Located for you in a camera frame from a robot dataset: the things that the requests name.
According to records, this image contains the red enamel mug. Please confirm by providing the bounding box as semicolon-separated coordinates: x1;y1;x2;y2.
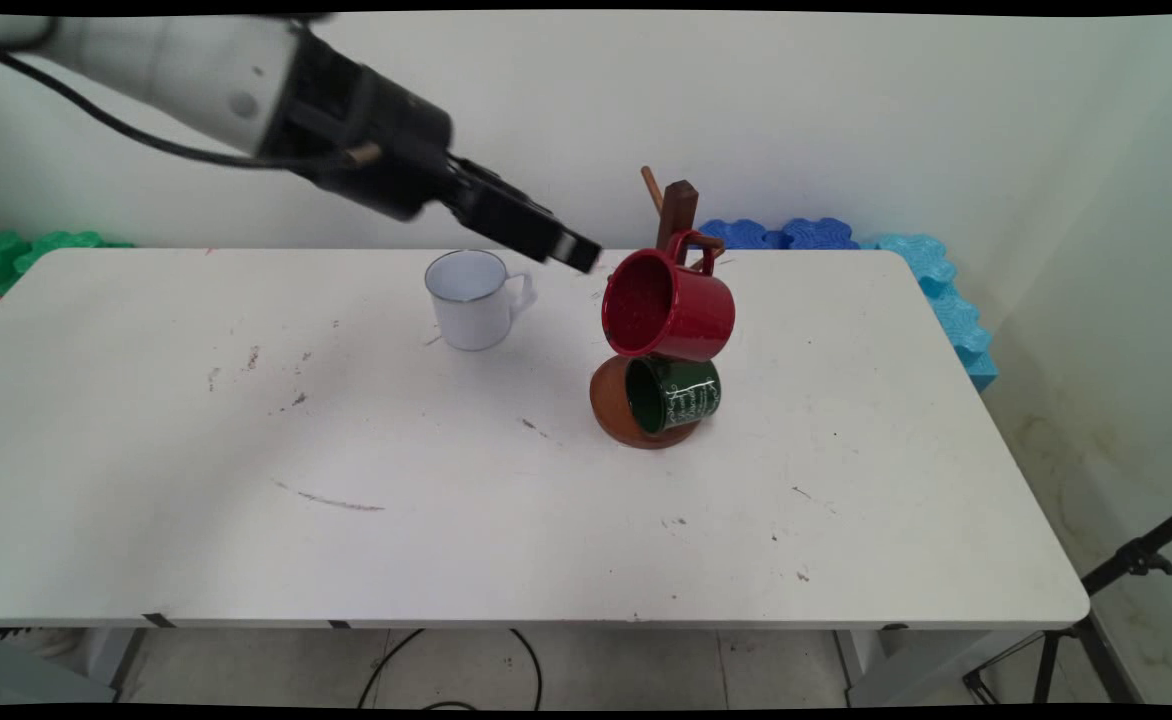
601;229;737;363

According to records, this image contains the black floor cable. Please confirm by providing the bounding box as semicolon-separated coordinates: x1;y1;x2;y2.
356;628;545;711

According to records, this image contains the white enamel mug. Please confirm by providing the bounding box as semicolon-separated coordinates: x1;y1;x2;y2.
424;249;538;352

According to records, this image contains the dark green printed mug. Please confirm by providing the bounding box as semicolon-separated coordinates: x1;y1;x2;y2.
626;355;723;436

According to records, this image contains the dark blue foam mat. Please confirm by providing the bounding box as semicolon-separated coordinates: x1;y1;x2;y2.
696;220;785;251
781;217;862;251

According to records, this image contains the light blue foam mat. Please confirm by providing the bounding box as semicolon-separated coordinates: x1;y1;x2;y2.
929;285;999;391
861;233;959;299

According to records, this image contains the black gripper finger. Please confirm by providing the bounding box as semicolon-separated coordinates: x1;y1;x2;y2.
444;188;604;274
449;155;574;237

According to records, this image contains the black tripod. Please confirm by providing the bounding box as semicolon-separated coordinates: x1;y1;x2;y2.
964;500;1172;706

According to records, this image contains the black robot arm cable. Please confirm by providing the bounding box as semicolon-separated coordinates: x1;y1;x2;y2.
0;40;387;171

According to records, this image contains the white table leg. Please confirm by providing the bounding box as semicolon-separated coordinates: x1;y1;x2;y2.
81;628;149;693
834;628;1009;709

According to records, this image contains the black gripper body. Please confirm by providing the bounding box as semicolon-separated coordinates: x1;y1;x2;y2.
258;28;469;223

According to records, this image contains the brown wooden mug tree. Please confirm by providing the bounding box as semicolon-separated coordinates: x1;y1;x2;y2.
589;165;727;450

